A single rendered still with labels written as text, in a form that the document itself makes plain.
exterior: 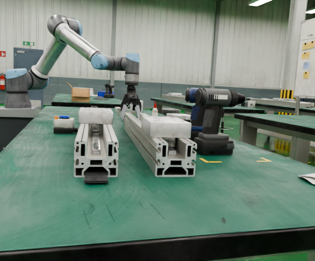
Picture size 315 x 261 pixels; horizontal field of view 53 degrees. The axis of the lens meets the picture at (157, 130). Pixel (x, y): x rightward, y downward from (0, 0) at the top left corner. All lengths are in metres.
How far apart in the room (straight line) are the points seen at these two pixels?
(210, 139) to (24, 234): 0.72
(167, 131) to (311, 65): 3.81
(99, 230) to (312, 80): 4.14
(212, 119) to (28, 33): 11.81
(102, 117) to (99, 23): 11.72
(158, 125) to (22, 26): 12.05
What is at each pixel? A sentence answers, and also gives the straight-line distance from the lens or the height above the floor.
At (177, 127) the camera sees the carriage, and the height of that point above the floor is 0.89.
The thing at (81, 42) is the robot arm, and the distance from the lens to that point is 1.75.
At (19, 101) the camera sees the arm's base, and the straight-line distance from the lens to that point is 2.05.
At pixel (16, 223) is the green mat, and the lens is 0.54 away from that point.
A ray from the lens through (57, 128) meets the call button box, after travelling 1.39.
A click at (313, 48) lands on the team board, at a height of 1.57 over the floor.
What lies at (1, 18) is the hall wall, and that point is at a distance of 12.87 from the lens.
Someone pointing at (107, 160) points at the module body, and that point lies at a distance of 0.75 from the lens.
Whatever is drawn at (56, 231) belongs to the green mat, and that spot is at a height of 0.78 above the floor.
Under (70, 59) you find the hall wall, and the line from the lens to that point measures 12.53.
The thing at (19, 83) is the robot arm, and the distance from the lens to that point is 2.06.
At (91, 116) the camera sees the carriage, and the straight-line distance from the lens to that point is 1.06.
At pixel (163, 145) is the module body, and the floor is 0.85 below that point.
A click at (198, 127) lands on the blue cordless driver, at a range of 1.27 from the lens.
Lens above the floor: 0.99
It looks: 8 degrees down
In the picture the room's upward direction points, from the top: 3 degrees clockwise
